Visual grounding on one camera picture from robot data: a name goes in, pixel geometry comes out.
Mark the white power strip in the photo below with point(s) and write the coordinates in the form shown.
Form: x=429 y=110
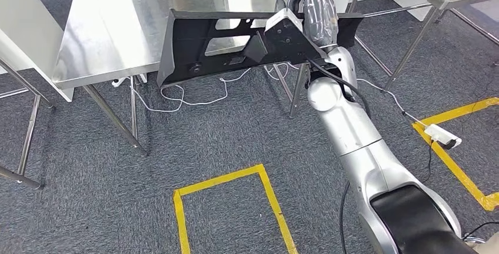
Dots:
x=438 y=133

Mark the black plastic panel with cutouts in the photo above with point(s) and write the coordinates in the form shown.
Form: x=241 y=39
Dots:
x=187 y=49

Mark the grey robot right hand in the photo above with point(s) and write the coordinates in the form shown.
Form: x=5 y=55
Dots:
x=321 y=14

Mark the yellow floor tape square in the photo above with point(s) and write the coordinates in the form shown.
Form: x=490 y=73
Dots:
x=218 y=181
x=467 y=185

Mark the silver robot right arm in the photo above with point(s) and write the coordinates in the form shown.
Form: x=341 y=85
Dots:
x=351 y=127

